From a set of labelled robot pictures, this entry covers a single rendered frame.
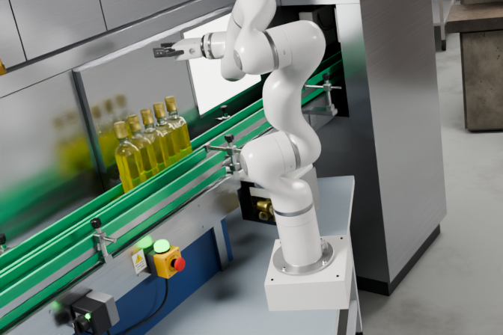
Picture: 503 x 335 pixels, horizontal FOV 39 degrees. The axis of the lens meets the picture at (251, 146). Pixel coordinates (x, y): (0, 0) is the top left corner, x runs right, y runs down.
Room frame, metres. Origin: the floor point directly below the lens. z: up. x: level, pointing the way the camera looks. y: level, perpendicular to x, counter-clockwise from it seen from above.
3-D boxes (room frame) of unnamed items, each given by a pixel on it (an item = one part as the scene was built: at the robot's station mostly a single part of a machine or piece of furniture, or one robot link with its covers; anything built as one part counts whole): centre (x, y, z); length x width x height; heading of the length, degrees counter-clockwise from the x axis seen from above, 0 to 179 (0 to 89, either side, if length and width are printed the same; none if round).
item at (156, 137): (2.13, 0.31, 1.16); 0.06 x 0.06 x 0.21; 51
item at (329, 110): (2.70, -0.32, 1.07); 0.17 x 0.05 x 0.23; 51
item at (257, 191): (2.25, -0.04, 0.92); 0.27 x 0.17 x 0.15; 51
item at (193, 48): (2.17, 0.12, 1.49); 0.11 x 0.10 x 0.07; 67
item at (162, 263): (1.83, 0.31, 0.96); 0.07 x 0.07 x 0.07; 51
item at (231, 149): (2.20, 0.09, 1.12); 0.17 x 0.03 x 0.12; 51
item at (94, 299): (1.61, 0.48, 0.96); 0.08 x 0.08 x 0.08; 51
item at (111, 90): (2.48, 0.20, 1.32); 0.90 x 0.03 x 0.34; 141
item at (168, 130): (2.18, 0.27, 1.16); 0.06 x 0.06 x 0.21; 51
